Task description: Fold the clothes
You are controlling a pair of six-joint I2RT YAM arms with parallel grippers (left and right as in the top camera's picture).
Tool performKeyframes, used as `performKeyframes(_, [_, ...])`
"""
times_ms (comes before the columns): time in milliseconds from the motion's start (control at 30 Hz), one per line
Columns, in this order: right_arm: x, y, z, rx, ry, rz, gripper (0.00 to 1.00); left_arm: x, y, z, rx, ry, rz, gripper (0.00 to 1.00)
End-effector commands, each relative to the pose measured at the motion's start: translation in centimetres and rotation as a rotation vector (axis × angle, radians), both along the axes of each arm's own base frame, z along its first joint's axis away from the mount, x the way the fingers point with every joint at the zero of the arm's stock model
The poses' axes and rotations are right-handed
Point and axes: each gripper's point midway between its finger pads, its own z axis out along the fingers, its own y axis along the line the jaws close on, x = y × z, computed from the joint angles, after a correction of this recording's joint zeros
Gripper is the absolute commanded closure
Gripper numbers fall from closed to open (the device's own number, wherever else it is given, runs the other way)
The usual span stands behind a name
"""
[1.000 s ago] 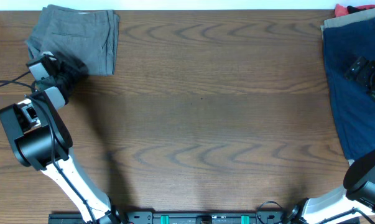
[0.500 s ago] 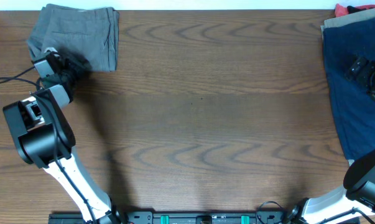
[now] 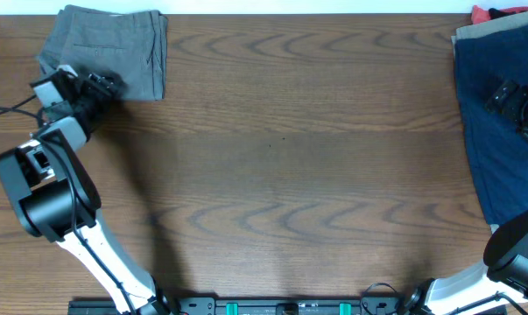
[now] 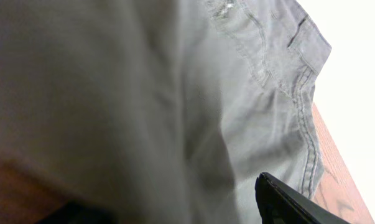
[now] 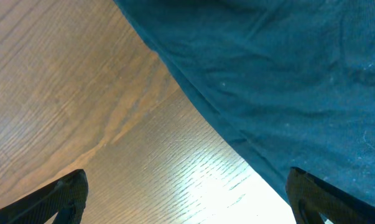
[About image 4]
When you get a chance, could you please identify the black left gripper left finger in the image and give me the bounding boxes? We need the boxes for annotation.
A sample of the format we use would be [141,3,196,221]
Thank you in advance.
[35,201,118,224]

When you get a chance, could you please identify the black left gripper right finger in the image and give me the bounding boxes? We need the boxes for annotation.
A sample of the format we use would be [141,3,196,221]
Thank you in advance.
[255,172,348,224]

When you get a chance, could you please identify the grey shorts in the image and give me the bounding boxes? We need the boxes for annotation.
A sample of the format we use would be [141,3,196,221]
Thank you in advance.
[0,0,331,223]

